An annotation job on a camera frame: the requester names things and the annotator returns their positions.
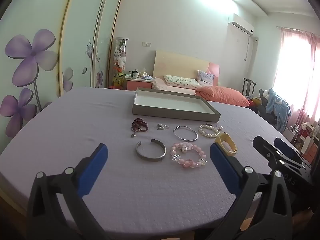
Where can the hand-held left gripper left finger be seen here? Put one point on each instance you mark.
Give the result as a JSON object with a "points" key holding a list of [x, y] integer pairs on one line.
{"points": [[93, 165]]}

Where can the grey cardboard tray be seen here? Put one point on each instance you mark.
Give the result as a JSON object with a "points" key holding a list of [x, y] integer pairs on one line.
{"points": [[175, 114]]}

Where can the pink nightstand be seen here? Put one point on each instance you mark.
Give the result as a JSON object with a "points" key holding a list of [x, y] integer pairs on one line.
{"points": [[137, 84]]}

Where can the orange pink duvet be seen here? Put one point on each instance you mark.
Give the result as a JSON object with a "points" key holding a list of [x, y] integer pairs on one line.
{"points": [[222, 95]]}

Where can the white mug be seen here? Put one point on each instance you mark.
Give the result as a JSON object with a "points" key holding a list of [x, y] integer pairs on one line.
{"points": [[135, 75]]}

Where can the thin silver bangle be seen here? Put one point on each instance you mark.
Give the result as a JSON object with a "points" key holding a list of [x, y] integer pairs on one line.
{"points": [[178, 127]]}

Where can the floral pillow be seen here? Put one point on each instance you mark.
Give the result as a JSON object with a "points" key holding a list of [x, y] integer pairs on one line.
{"points": [[182, 82]]}

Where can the plush toy display tube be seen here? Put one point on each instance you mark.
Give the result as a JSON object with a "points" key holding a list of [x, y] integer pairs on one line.
{"points": [[120, 60]]}

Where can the blue cloth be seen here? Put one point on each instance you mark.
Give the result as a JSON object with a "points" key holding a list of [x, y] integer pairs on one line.
{"points": [[148, 77]]}

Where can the blue garment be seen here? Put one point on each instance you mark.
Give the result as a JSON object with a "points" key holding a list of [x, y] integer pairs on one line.
{"points": [[277, 105]]}

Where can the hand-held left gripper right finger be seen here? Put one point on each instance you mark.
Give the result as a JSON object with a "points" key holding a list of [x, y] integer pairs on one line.
{"points": [[222, 167]]}

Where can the purple printed pillow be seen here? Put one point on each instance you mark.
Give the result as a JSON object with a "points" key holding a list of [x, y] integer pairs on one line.
{"points": [[206, 76]]}

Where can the dark wooden chair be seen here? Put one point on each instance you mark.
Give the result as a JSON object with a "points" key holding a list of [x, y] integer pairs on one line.
{"points": [[249, 87]]}

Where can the white air conditioner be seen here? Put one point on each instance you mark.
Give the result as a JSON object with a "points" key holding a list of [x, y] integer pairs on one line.
{"points": [[241, 23]]}

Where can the bed with wooden headboard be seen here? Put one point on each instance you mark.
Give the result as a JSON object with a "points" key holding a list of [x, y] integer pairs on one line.
{"points": [[180, 65]]}

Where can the dark office chair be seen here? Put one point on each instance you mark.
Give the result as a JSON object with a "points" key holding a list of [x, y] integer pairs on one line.
{"points": [[262, 110]]}

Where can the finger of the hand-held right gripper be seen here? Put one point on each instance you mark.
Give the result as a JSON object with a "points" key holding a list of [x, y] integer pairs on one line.
{"points": [[265, 146], [287, 148]]}

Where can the flower print wardrobe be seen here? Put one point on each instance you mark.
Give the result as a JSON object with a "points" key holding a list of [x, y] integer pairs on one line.
{"points": [[75, 42]]}

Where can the yellow bangle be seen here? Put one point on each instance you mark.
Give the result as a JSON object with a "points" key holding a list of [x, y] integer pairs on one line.
{"points": [[220, 138]]}

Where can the air conditioner pipe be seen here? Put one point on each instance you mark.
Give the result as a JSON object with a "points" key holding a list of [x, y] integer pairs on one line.
{"points": [[247, 47]]}

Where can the white storage rack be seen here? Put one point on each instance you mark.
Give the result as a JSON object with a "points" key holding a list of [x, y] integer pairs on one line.
{"points": [[307, 135]]}

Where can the pink curtain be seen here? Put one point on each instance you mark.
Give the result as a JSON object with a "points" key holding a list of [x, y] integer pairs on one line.
{"points": [[303, 80]]}

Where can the wall socket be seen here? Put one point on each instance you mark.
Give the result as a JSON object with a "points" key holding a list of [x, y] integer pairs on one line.
{"points": [[146, 44]]}

